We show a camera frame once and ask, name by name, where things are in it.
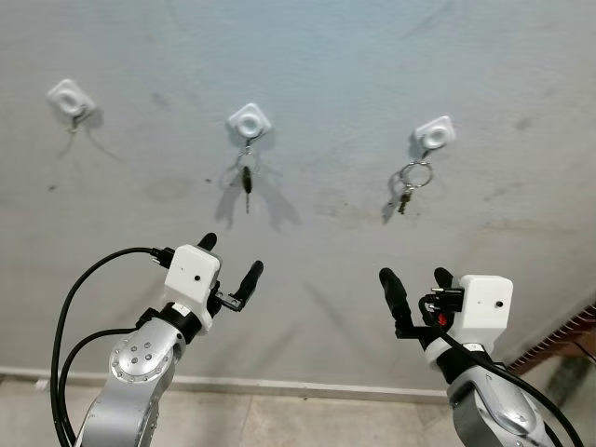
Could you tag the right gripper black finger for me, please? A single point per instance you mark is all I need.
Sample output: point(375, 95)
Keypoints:
point(444, 277)
point(396, 293)

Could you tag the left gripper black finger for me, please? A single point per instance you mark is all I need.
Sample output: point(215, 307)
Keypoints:
point(251, 279)
point(208, 241)

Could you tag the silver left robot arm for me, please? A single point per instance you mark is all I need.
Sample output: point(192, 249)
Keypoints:
point(140, 363)

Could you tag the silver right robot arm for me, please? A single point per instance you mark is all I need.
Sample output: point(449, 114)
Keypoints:
point(494, 410)

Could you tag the brown wooden furniture edge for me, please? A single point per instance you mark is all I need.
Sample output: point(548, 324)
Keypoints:
point(573, 328)

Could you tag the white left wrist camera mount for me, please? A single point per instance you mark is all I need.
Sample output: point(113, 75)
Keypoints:
point(191, 275)

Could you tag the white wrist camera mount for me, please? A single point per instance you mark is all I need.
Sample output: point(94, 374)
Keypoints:
point(191, 275)
point(484, 307)

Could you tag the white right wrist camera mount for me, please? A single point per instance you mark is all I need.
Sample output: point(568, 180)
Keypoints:
point(484, 307)

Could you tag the white square wall hook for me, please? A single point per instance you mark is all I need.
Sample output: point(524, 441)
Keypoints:
point(436, 134)
point(70, 96)
point(250, 119)

